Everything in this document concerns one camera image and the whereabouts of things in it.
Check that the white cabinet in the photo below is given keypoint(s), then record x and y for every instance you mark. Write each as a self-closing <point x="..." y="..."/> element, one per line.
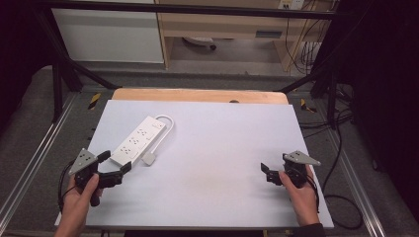
<point x="108" y="36"/>

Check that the white power strip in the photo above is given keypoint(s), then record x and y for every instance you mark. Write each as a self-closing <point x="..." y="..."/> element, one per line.
<point x="138" y="140"/>

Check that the white plug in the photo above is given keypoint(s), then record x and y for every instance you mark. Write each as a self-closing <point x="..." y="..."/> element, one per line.
<point x="149" y="159"/>

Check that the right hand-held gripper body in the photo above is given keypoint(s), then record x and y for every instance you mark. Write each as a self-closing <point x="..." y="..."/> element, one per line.
<point x="298" y="169"/>

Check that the person's right hand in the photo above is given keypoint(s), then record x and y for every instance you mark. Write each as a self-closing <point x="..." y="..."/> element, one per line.
<point x="301" y="200"/>

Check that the person's left hand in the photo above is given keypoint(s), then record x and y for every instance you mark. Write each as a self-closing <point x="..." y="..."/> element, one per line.
<point x="79" y="200"/>

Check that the black metal frame bar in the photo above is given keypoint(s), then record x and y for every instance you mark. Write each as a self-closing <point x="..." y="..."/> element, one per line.
<point x="184" y="9"/>

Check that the aluminium floor rail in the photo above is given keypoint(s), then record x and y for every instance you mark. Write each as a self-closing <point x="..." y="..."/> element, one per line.
<point x="29" y="164"/>
<point x="359" y="184"/>

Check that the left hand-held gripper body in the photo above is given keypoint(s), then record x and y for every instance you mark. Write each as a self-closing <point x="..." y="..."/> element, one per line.
<point x="86" y="164"/>

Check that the wooden table board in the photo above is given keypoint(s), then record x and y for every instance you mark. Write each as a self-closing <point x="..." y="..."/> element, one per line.
<point x="197" y="96"/>

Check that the office chair base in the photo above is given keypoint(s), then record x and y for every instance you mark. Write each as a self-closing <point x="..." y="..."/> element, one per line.
<point x="201" y="41"/>

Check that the white wall socket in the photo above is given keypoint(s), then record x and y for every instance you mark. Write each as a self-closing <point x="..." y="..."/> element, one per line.
<point x="291" y="4"/>

